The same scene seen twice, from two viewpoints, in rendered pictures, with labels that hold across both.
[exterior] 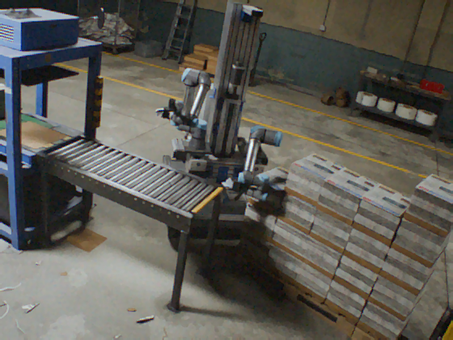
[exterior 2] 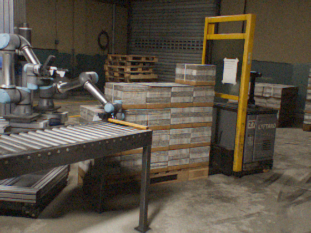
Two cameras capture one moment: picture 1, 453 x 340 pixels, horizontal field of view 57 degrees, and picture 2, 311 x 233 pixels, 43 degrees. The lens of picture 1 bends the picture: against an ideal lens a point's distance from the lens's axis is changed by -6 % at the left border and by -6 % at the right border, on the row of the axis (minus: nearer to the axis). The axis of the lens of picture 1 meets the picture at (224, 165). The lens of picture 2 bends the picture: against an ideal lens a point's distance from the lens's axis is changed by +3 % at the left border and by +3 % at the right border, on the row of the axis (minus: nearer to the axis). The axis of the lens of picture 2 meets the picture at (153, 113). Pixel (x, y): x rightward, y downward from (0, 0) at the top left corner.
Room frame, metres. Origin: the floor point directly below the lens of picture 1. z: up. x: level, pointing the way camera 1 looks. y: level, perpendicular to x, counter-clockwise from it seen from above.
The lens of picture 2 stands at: (1.38, 2.86, 1.38)
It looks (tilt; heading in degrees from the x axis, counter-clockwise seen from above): 9 degrees down; 290
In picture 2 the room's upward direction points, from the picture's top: 3 degrees clockwise
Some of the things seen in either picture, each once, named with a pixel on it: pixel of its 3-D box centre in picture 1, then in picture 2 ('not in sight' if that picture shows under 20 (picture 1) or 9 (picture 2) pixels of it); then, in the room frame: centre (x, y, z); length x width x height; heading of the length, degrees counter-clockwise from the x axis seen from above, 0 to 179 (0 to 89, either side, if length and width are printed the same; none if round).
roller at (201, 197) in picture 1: (197, 199); (119, 128); (2.66, 0.14, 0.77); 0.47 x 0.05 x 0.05; 160
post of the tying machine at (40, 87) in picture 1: (41, 112); not in sight; (3.70, 1.78, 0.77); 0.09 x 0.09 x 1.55; 70
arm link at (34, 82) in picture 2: (177, 118); (34, 82); (3.24, 0.42, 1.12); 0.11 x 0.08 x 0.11; 79
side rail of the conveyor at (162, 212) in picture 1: (107, 189); (82, 151); (2.61, 0.77, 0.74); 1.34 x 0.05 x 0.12; 70
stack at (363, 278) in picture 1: (314, 247); (136, 144); (2.89, -0.81, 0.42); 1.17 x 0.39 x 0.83; 53
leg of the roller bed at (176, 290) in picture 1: (179, 270); (144, 187); (2.40, 0.16, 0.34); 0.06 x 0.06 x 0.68; 70
